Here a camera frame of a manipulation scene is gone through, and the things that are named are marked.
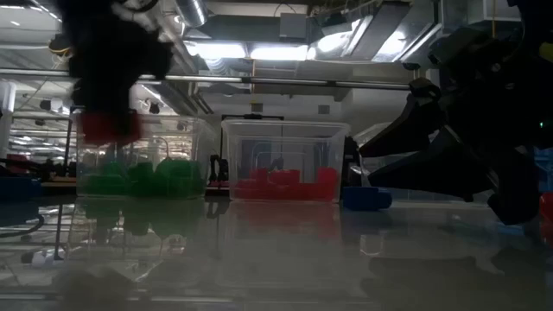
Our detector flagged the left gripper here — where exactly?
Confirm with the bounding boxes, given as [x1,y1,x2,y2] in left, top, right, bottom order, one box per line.
[60,3,174,139]

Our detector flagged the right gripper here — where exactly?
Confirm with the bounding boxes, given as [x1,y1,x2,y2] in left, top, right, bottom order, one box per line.
[359,28,553,225]

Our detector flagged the blue building block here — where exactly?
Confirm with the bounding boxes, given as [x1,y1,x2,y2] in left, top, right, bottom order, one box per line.
[343,186,394,213]

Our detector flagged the clear plastic bin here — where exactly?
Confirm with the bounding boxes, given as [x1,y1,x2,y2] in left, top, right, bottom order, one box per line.
[219,119,353,204]
[353,122,502,207]
[73,112,218,200]

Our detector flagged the ceiling light panel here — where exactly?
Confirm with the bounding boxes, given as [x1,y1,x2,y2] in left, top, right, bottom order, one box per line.
[184,41,248,60]
[249,42,312,62]

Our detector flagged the black clamp behind bins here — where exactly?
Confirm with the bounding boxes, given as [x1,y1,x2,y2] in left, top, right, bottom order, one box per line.
[208,154,231,185]

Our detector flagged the horizontal metal pipe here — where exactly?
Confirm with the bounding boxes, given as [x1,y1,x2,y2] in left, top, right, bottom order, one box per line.
[0,67,411,92]

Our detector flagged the white ceiling unit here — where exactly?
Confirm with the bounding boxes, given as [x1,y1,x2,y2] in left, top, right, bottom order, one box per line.
[468,0,522,22]

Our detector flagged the grey ceiling box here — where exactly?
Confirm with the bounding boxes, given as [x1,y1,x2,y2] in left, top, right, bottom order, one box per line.
[279,12,308,41]

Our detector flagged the black post behind bins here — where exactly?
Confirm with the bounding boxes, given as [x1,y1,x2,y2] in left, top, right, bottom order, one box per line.
[340,136,363,191]

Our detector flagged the silver rectangular ceiling duct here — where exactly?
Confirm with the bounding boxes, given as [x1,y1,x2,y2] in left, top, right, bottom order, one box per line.
[310,2,442,64]

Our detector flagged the round silver air duct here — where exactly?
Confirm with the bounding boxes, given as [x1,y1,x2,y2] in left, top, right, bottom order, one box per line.
[175,0,207,28]

